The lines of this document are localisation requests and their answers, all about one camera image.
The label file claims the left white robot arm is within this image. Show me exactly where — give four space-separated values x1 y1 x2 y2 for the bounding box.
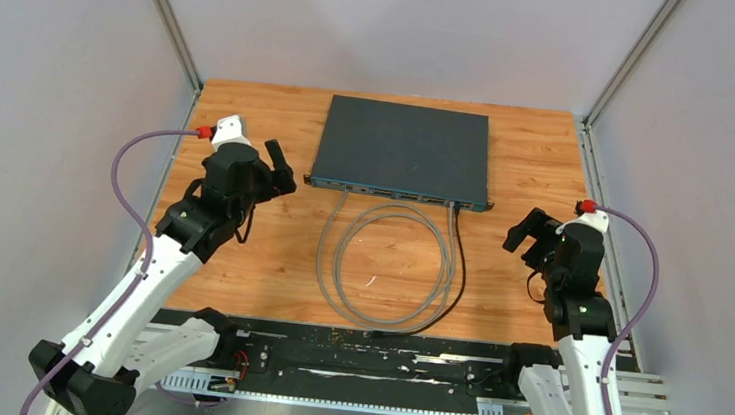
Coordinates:
18 127 297 415

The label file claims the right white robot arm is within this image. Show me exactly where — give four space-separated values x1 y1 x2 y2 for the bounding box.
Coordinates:
500 205 623 415

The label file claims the right aluminium corner post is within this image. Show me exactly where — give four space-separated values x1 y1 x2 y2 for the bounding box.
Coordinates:
583 0 685 129

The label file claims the grey ethernet cable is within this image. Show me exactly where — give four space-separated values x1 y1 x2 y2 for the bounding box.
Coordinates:
310 188 463 339

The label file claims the dark blue network switch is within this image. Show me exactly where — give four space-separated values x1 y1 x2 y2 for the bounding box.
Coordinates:
304 94 493 213

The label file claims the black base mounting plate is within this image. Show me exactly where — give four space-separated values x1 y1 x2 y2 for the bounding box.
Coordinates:
145 307 641 415

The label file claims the black power cable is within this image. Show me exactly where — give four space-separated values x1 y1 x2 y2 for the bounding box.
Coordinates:
370 198 474 344

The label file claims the aluminium corner post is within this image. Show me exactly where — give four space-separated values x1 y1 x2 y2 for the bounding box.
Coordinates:
583 0 685 129
152 0 204 97

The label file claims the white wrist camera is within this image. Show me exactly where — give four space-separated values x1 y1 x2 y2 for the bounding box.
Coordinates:
211 115 252 152
555 210 610 235

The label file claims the left aluminium corner post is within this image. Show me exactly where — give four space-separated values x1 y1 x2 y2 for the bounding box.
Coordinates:
152 0 204 97

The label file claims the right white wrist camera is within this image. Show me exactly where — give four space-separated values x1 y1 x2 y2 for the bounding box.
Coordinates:
555 210 610 235

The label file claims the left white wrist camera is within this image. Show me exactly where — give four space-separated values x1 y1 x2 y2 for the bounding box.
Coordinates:
211 115 252 152

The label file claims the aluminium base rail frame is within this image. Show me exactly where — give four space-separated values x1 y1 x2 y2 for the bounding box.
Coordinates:
43 314 693 415

